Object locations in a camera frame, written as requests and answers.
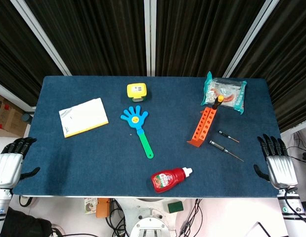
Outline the orange screwdriver rack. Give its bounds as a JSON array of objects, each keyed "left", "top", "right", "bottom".
[{"left": 186, "top": 106, "right": 218, "bottom": 148}]

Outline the orange box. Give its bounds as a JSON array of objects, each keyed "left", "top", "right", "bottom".
[{"left": 95, "top": 197, "right": 111, "bottom": 218}]

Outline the blue carpet table mat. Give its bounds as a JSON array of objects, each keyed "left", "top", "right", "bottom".
[{"left": 12, "top": 76, "right": 296, "bottom": 198}]

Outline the black screwdriver with orange cap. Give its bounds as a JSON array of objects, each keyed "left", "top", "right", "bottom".
[{"left": 212, "top": 95, "right": 224, "bottom": 110}]

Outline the black cable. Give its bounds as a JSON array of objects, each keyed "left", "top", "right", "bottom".
[
  {"left": 105, "top": 198, "right": 130, "bottom": 237},
  {"left": 178, "top": 198, "right": 203, "bottom": 237}
]

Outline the red ketchup bottle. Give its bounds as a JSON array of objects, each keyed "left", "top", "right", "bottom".
[{"left": 150, "top": 167, "right": 193, "bottom": 194}]

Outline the white metal frame post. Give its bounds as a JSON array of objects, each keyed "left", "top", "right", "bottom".
[
  {"left": 223, "top": 0, "right": 279, "bottom": 78},
  {"left": 144, "top": 0, "right": 157, "bottom": 77},
  {"left": 10, "top": 0, "right": 72, "bottom": 76}
]

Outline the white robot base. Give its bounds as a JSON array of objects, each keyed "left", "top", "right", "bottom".
[{"left": 117, "top": 197, "right": 184, "bottom": 237}]

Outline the green block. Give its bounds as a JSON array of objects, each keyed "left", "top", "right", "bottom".
[{"left": 167, "top": 201, "right": 184, "bottom": 214}]

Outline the teal clear snack packet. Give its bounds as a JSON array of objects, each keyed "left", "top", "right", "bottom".
[{"left": 201, "top": 71, "right": 248, "bottom": 115}]

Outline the black pleated curtain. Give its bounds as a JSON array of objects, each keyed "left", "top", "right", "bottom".
[
  {"left": 0, "top": 0, "right": 66, "bottom": 107},
  {"left": 155, "top": 0, "right": 267, "bottom": 77},
  {"left": 24, "top": 0, "right": 146, "bottom": 77},
  {"left": 231, "top": 0, "right": 306, "bottom": 133}
]

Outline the brown cardboard box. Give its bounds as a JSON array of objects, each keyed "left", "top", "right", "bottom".
[{"left": 0, "top": 91, "right": 29, "bottom": 138}]

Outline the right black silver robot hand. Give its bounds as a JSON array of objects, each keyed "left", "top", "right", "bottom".
[{"left": 253, "top": 134, "right": 299, "bottom": 190}]

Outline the white black sneaker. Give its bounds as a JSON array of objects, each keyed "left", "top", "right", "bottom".
[{"left": 18, "top": 195, "right": 36, "bottom": 207}]

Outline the long silver screwdriver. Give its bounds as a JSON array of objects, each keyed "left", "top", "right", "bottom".
[{"left": 208, "top": 140, "right": 245, "bottom": 162}]

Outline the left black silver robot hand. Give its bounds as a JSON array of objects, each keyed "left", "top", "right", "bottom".
[{"left": 0, "top": 137, "right": 41, "bottom": 190}]

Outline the short black precision screwdriver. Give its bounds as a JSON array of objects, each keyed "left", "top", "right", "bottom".
[{"left": 218, "top": 130, "right": 240, "bottom": 144}]

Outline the white board with black edge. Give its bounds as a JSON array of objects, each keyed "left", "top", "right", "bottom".
[{"left": 244, "top": 221, "right": 272, "bottom": 237}]

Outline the small printed packet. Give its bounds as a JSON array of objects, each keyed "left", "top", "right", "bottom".
[{"left": 84, "top": 197, "right": 98, "bottom": 215}]

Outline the white yellow-edged notebook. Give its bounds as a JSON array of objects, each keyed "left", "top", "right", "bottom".
[{"left": 58, "top": 97, "right": 109, "bottom": 138}]

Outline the blue green hand clapper toy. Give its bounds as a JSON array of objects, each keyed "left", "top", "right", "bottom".
[{"left": 120, "top": 105, "right": 154, "bottom": 159}]

